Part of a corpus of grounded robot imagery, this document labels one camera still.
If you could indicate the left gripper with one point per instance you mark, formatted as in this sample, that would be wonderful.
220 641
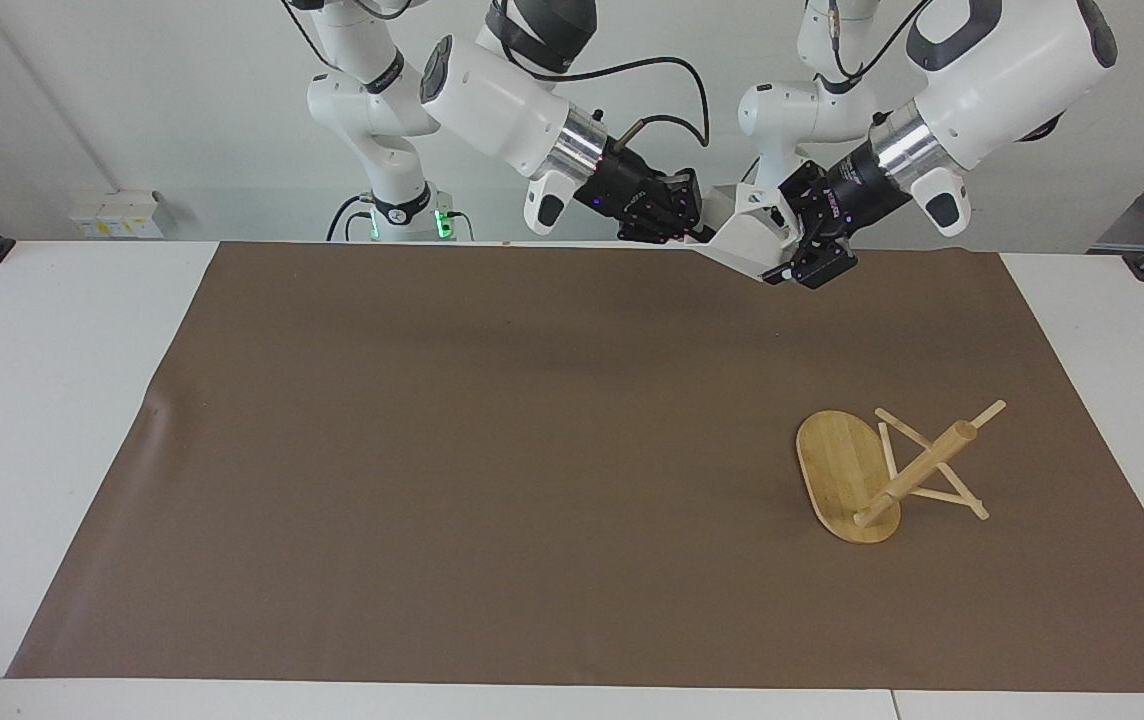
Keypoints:
852 188

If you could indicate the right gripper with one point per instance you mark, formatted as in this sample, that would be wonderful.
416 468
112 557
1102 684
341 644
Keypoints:
627 185

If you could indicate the white faceted cup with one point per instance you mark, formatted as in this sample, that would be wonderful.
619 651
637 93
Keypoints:
747 235

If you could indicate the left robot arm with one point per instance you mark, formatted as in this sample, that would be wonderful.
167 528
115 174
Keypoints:
1002 80

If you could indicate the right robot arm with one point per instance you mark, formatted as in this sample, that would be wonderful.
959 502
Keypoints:
492 95

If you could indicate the wooden cup rack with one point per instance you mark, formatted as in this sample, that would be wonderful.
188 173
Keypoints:
847 480

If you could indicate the white wall socket box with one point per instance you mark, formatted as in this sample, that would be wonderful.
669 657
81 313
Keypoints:
117 215

